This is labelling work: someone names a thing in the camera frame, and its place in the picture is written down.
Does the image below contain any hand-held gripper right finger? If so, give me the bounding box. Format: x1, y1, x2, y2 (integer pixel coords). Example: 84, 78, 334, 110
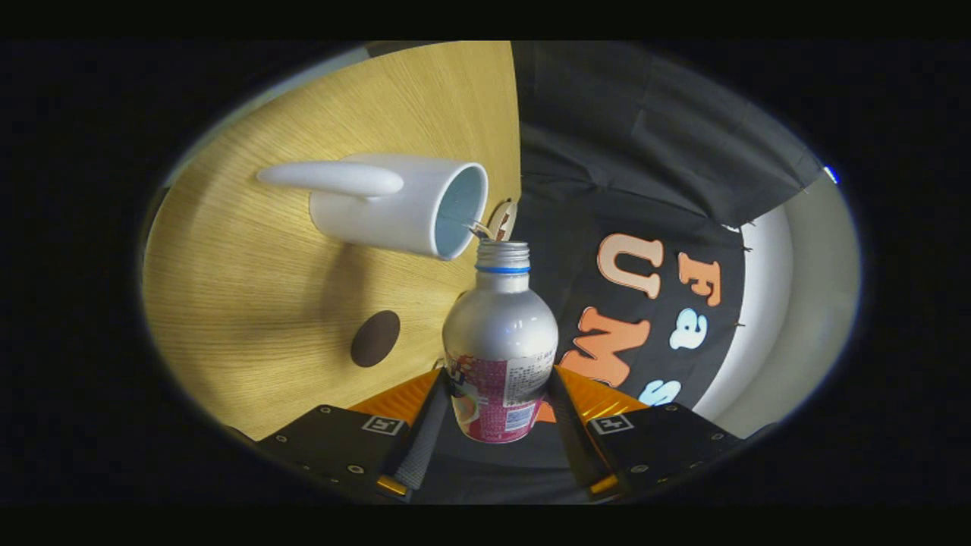
546, 366, 746, 499

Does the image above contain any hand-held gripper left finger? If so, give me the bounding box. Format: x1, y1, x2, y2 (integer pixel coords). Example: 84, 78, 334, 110
256, 368, 454, 501

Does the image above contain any dark brown round coaster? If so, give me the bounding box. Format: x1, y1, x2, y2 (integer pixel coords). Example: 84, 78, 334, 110
350, 309, 401, 369

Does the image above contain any silver juice bottle red label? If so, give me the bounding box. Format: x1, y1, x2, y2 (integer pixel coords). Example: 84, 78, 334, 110
442, 241, 560, 444

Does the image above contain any white cup blue inside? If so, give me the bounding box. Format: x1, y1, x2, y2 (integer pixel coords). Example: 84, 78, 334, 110
256, 154, 490, 262

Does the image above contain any wooden table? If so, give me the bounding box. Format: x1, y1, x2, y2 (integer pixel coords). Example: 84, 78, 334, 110
143, 42, 523, 442

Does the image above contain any white round plate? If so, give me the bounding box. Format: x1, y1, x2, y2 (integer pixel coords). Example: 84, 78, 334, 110
485, 199, 519, 242

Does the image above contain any black backdrop cloth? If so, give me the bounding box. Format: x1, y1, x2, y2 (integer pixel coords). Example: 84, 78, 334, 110
432, 42, 829, 503

